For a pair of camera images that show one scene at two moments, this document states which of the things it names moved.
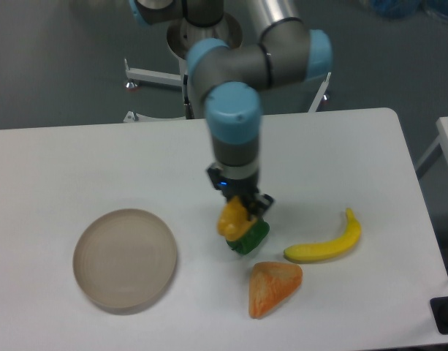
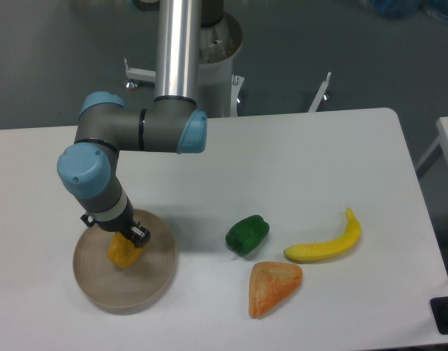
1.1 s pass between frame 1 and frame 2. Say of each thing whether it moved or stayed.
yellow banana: stayed
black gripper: moved
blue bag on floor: stayed
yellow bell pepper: moved
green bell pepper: stayed
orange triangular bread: stayed
